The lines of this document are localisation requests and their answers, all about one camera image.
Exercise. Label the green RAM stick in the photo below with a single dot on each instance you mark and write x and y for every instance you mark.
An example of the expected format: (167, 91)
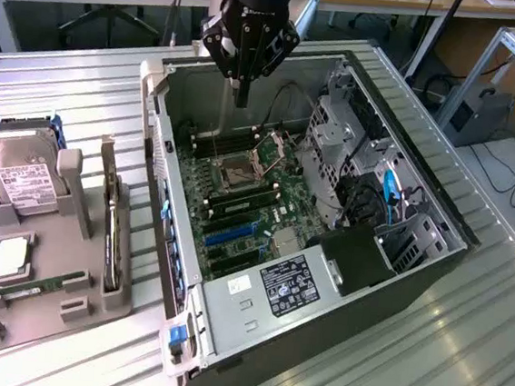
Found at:
(48, 283)

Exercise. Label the silver disk bay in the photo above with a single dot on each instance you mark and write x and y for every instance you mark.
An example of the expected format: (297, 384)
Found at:
(416, 249)

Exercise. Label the black RAM slot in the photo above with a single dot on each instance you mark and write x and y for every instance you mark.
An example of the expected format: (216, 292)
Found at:
(223, 149)
(222, 137)

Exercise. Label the grey machine box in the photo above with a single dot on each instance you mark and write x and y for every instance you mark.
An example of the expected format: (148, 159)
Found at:
(479, 118)

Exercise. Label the metal socket cover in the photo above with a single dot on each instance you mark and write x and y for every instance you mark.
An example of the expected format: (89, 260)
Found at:
(268, 150)

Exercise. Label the CPU socket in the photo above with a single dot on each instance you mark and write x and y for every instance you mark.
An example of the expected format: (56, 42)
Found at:
(236, 173)

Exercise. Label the silver drive cage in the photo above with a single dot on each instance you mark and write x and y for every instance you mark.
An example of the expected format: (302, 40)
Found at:
(318, 176)

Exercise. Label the black plastic shroud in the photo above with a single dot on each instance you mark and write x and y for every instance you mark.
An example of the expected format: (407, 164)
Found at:
(356, 262)

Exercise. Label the blue case latch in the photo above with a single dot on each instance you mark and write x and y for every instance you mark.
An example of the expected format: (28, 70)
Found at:
(177, 335)

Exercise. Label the grey parts rack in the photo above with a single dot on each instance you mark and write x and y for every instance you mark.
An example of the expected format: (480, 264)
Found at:
(52, 237)

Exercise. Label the black office chair base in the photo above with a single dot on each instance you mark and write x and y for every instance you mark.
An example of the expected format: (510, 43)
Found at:
(370, 21)
(113, 12)

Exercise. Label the silver hard disk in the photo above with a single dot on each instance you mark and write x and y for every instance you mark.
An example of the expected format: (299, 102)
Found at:
(14, 156)

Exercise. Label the graphics card with black shroud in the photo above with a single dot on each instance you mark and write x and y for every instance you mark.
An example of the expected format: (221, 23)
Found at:
(114, 234)

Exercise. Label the RAM stick in motherboard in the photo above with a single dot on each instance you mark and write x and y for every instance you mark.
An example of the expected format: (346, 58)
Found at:
(247, 206)

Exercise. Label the silver power supply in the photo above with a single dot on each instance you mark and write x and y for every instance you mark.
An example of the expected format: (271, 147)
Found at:
(246, 310)

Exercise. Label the blue disk caddy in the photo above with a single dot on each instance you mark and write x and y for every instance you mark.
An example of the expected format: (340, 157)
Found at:
(58, 130)

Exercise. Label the green motherboard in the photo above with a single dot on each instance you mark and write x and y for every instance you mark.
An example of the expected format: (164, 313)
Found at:
(285, 191)

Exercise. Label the silver CPU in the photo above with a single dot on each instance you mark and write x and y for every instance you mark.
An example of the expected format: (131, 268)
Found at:
(7, 258)

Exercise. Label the blue expansion slot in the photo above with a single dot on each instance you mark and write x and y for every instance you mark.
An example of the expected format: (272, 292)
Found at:
(230, 239)

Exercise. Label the black expansion slot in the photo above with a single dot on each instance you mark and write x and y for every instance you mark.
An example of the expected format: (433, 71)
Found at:
(229, 226)
(233, 258)
(234, 268)

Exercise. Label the open black PC case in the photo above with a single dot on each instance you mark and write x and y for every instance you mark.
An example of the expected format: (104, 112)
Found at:
(363, 326)

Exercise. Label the thin locking lever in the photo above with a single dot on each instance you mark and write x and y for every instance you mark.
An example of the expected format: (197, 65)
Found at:
(216, 148)

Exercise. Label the silver chipset heatsink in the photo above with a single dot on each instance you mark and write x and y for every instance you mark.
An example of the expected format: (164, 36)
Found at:
(286, 243)

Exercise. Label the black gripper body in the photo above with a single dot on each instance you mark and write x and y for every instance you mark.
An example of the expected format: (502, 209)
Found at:
(257, 1)

